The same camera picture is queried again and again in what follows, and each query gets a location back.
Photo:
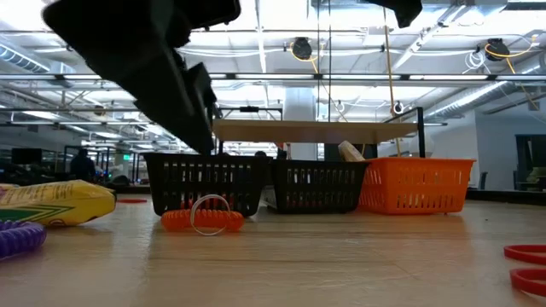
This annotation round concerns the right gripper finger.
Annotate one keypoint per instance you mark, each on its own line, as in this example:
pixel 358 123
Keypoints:
pixel 405 10

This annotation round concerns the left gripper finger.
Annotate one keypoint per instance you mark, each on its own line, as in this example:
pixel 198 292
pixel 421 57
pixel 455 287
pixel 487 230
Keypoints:
pixel 205 98
pixel 179 102

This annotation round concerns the orange coil wristband keyring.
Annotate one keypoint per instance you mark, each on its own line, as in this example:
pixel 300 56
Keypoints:
pixel 175 219

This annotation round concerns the purple coil wristband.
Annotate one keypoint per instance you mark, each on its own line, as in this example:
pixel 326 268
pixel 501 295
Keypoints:
pixel 21 239

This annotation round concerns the black background gantry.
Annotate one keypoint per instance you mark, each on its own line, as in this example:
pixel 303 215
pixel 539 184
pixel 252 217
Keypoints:
pixel 249 108

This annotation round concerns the black plastic basket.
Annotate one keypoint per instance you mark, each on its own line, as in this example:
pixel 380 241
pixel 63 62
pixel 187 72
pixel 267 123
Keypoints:
pixel 320 164
pixel 205 158

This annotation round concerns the wooden shelf riser black legs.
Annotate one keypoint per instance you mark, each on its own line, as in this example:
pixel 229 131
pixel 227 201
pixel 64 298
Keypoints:
pixel 311 130

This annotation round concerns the person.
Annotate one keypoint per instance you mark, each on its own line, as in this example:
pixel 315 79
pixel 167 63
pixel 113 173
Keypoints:
pixel 83 166

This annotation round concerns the orange plastic basket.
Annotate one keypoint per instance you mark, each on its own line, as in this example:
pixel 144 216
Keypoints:
pixel 418 164

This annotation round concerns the black background monitor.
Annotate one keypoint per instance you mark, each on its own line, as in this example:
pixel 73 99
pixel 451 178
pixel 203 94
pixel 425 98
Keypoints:
pixel 26 156

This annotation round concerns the black aluminium table frame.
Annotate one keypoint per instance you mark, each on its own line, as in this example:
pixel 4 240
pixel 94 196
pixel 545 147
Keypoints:
pixel 512 197

